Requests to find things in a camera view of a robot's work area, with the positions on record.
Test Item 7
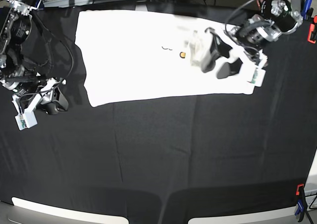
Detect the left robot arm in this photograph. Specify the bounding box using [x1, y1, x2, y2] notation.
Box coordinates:
[190, 0, 304, 79]

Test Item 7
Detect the blue clamp far right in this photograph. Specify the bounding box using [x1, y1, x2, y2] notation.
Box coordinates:
[301, 0, 314, 20]

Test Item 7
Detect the red clamp far right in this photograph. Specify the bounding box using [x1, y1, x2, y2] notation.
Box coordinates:
[307, 16, 317, 44]

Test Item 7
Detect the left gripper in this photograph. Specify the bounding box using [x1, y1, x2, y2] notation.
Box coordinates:
[189, 27, 268, 79]

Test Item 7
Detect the white printed t-shirt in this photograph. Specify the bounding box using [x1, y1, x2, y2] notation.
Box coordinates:
[75, 10, 255, 107]

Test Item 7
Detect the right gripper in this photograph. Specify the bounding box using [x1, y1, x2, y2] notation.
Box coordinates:
[36, 78, 67, 115]

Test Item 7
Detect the grey camera stand foot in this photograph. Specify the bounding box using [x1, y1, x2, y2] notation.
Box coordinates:
[135, 3, 148, 11]

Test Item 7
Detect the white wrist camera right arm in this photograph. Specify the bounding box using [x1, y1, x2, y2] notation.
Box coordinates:
[12, 93, 43, 131]

